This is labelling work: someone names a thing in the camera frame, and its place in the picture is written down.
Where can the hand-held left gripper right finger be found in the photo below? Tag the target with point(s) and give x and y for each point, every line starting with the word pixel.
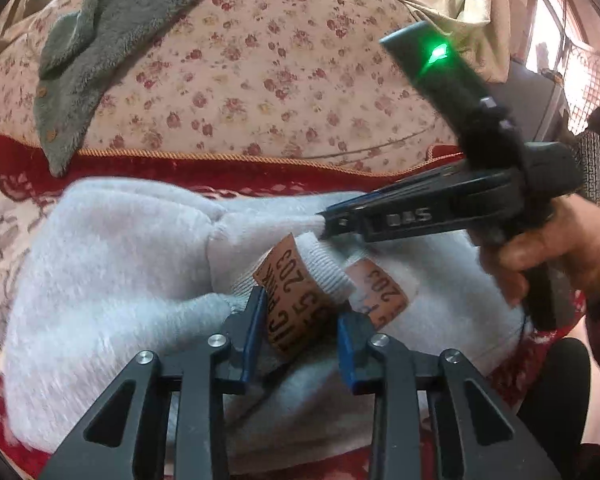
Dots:
pixel 346 360

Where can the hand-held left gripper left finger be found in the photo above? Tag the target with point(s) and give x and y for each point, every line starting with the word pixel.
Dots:
pixel 248 345

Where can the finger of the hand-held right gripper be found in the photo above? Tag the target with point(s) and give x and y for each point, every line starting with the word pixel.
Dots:
pixel 405 220
pixel 405 187

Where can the light grey pants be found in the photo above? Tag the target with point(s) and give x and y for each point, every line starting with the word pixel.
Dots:
pixel 120 270

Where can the person's right hand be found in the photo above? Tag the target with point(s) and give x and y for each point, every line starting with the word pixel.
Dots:
pixel 575 245

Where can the grey box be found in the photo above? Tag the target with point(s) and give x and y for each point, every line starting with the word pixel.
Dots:
pixel 530 105

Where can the beige curtain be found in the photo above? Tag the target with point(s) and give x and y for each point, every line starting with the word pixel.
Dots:
pixel 475 5

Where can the window with metal grille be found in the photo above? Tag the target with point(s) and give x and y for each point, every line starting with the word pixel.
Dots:
pixel 595 75

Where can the floral sofa backrest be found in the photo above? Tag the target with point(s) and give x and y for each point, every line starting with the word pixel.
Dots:
pixel 280 85

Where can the red velvet cover gold trim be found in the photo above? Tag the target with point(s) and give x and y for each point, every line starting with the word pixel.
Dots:
pixel 130 170

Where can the black rounded object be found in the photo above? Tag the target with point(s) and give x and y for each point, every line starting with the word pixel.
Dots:
pixel 555 400

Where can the grey fleece garment with buttons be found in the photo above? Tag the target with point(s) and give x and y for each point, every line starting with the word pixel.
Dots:
pixel 80 75

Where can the beige cloth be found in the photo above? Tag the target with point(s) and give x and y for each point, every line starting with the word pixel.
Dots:
pixel 10 25

